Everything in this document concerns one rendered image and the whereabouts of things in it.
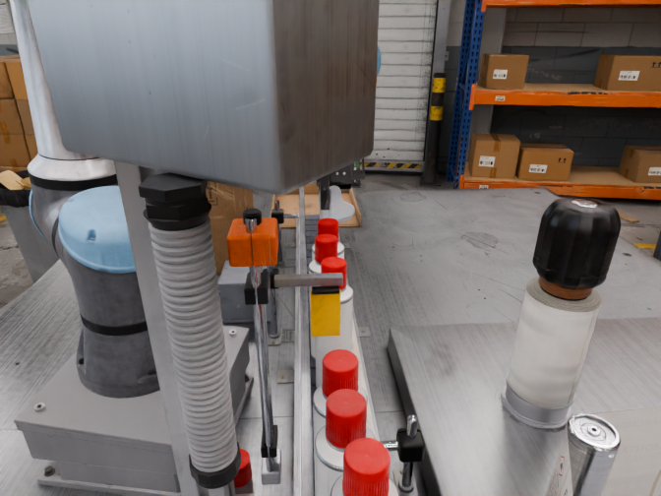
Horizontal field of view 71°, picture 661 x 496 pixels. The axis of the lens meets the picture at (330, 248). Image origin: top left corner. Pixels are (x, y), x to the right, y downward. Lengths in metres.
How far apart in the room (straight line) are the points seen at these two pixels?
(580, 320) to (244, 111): 0.49
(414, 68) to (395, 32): 0.35
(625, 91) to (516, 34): 1.10
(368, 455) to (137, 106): 0.27
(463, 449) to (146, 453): 0.38
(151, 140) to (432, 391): 0.56
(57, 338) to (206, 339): 0.76
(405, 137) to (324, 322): 4.32
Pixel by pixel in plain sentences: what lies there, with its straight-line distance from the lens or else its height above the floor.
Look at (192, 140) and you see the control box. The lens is 0.24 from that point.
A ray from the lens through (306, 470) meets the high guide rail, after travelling 0.51.
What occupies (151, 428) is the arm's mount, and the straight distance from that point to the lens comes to 0.62.
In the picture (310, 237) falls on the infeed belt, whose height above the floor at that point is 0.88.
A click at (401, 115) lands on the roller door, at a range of 4.72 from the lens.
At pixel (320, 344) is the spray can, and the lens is 0.64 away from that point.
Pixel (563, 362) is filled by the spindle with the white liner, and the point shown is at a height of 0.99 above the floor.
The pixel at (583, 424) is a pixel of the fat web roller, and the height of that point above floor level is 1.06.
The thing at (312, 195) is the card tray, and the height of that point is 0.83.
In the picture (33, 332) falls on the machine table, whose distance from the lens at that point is 1.06.
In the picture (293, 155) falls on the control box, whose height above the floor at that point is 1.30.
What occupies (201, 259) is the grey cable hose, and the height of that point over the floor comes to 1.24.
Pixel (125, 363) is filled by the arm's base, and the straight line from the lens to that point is 0.64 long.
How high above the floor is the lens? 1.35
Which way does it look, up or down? 25 degrees down
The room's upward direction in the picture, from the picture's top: straight up
